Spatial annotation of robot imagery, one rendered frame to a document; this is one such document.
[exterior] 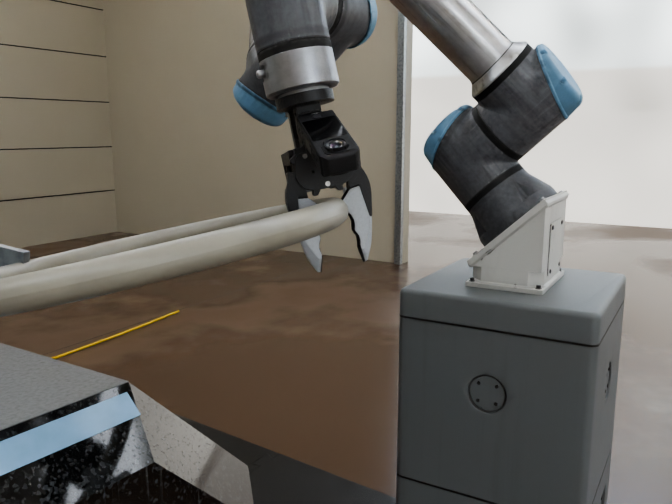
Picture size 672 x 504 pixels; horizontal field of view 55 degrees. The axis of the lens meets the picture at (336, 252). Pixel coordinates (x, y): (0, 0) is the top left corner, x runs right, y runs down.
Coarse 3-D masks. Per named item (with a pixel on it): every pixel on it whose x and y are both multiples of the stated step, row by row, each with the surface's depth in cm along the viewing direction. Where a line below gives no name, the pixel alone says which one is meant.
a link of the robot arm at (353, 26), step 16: (352, 0) 82; (368, 0) 85; (336, 16) 79; (352, 16) 82; (368, 16) 86; (336, 32) 82; (352, 32) 85; (368, 32) 88; (336, 48) 86; (352, 48) 91
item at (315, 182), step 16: (288, 96) 75; (304, 96) 74; (320, 96) 75; (288, 112) 80; (304, 112) 77; (288, 160) 78; (304, 160) 75; (304, 176) 75; (320, 176) 76; (336, 176) 76
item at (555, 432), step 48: (432, 288) 135; (480, 288) 135; (576, 288) 135; (624, 288) 146; (432, 336) 133; (480, 336) 127; (528, 336) 122; (576, 336) 118; (432, 384) 134; (480, 384) 129; (528, 384) 124; (576, 384) 119; (432, 432) 136; (480, 432) 131; (528, 432) 125; (576, 432) 121; (432, 480) 138; (480, 480) 132; (528, 480) 127; (576, 480) 122
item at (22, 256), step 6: (0, 246) 86; (6, 246) 86; (0, 252) 86; (6, 252) 86; (12, 252) 85; (18, 252) 85; (24, 252) 85; (0, 258) 86; (6, 258) 86; (12, 258) 85; (18, 258) 85; (24, 258) 85; (0, 264) 86; (6, 264) 86
